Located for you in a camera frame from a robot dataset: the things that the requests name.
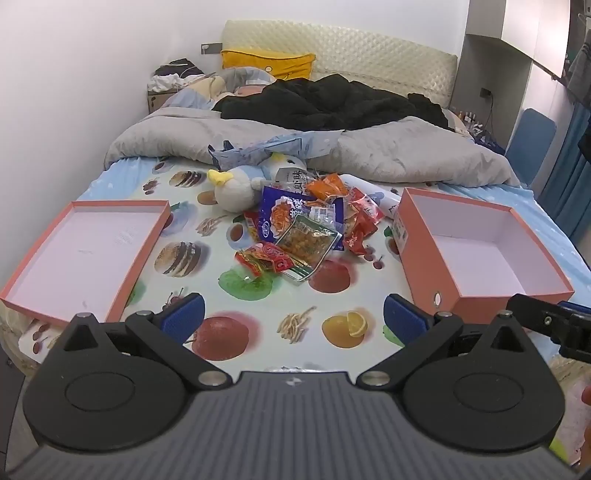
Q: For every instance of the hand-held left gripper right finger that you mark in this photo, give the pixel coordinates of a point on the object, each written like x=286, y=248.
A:
x=406, y=318

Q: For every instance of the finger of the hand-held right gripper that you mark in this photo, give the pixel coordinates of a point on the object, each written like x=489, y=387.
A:
x=535, y=311
x=575, y=308

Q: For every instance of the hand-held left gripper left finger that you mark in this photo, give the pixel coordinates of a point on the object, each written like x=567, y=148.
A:
x=184, y=316

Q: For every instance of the deep pink cardboard box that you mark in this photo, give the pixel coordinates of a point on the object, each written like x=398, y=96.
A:
x=480, y=258

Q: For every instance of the shallow pink box lid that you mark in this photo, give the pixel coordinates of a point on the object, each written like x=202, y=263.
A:
x=87, y=254

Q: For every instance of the pile of snack packets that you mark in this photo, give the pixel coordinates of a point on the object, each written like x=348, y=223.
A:
x=300, y=217

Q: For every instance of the fruit printed bed sheet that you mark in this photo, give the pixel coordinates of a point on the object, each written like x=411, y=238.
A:
x=198, y=295

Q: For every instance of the blue curtain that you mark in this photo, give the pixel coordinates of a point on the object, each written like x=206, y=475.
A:
x=565, y=184

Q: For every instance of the white bottle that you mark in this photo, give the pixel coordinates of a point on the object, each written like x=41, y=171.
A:
x=376, y=196

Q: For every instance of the white and blue plush toy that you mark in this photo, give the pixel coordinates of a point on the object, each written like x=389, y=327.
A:
x=235, y=191

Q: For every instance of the blue chair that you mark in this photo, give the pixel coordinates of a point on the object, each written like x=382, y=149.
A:
x=531, y=143

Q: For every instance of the grey quilt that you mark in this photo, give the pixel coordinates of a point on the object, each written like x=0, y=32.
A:
x=392, y=150

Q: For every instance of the blue printed plastic bag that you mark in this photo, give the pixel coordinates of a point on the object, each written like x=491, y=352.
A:
x=281, y=145

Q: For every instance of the group of small cosmetic bottles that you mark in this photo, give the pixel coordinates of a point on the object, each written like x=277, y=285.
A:
x=468, y=119

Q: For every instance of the brown cardboard box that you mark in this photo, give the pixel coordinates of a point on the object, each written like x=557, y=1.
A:
x=157, y=99

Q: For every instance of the black clothing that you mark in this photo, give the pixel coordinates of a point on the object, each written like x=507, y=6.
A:
x=323, y=101

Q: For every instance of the grey hanging clothes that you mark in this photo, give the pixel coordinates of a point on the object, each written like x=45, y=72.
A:
x=579, y=74

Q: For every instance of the white cloth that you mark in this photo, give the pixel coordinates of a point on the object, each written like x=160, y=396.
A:
x=164, y=82

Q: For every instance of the white shelf unit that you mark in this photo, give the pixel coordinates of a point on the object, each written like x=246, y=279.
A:
x=489, y=50

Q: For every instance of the yellow pillow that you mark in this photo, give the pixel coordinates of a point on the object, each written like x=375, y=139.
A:
x=268, y=64

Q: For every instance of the cream quilted headboard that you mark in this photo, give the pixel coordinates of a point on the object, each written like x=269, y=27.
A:
x=369, y=53

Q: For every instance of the black wall socket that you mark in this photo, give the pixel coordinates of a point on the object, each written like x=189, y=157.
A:
x=485, y=92

